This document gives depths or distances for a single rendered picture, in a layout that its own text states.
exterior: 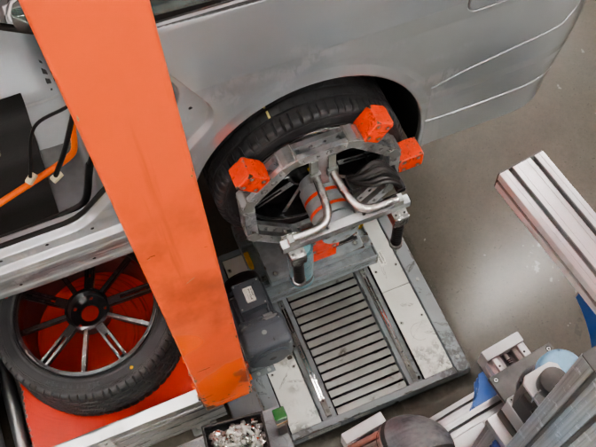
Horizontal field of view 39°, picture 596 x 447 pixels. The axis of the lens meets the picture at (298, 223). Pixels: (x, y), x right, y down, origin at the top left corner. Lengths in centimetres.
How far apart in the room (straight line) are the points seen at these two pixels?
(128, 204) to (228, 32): 70
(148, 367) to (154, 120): 165
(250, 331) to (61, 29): 198
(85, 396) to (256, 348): 60
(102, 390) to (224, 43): 132
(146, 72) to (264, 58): 96
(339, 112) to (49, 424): 153
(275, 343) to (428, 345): 67
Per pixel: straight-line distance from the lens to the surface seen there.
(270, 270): 331
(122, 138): 141
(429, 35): 248
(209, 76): 221
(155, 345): 295
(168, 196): 159
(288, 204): 292
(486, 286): 358
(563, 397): 147
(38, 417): 322
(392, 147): 267
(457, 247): 364
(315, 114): 251
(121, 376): 293
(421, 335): 338
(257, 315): 307
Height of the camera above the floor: 323
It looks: 62 degrees down
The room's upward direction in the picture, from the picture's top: 3 degrees counter-clockwise
